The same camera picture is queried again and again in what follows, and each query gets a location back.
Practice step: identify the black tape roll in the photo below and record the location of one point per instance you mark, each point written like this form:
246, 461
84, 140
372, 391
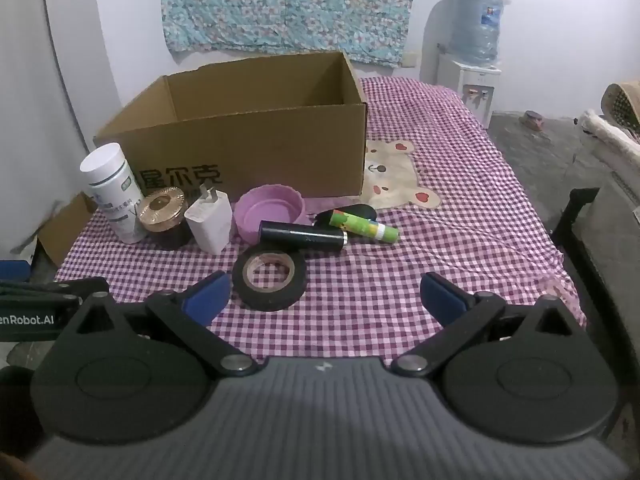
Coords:
240, 285

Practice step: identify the white wall socket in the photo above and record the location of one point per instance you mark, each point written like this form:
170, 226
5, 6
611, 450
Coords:
410, 60

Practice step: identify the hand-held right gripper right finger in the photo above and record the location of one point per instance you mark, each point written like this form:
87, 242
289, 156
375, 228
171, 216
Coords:
440, 296

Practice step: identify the brown cardboard box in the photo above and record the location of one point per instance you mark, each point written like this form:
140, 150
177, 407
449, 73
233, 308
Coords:
280, 150

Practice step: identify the woven basket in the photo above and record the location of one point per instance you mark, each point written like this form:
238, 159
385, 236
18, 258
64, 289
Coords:
622, 105

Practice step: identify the white rolled mat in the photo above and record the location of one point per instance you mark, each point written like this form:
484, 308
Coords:
610, 132

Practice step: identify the small black oval case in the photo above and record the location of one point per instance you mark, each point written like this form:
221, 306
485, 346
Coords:
357, 210

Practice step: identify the small brown bowl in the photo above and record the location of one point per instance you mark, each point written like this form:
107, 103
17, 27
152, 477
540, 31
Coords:
532, 120

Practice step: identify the purple plastic bowl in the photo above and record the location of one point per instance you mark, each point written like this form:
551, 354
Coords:
270, 210

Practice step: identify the purple checked bear cloth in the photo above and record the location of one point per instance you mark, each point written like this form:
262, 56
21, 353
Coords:
400, 270

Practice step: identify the white water dispenser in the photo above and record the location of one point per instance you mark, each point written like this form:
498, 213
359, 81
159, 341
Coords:
470, 85

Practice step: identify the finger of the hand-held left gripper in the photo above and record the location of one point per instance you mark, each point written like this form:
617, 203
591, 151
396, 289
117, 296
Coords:
15, 271
50, 288

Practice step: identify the black cylindrical tube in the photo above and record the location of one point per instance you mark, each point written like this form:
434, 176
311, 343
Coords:
300, 237

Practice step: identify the green glue stick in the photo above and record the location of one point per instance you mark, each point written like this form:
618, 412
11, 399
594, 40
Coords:
360, 225

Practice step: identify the teal floral wall cloth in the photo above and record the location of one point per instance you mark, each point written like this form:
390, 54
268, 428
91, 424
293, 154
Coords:
300, 5

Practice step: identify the blue water jug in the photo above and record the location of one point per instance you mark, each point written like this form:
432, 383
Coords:
475, 30

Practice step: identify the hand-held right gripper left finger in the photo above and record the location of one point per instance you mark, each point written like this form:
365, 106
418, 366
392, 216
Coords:
210, 296

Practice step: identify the gold ridged round lid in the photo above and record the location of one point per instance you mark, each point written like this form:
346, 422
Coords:
160, 207

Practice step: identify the loose cardboard sheet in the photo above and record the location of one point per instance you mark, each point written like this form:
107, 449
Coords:
65, 230

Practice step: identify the white charger plug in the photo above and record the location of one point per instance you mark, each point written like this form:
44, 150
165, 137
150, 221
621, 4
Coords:
210, 225

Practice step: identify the white plastic bottle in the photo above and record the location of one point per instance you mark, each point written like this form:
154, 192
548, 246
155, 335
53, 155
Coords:
107, 185

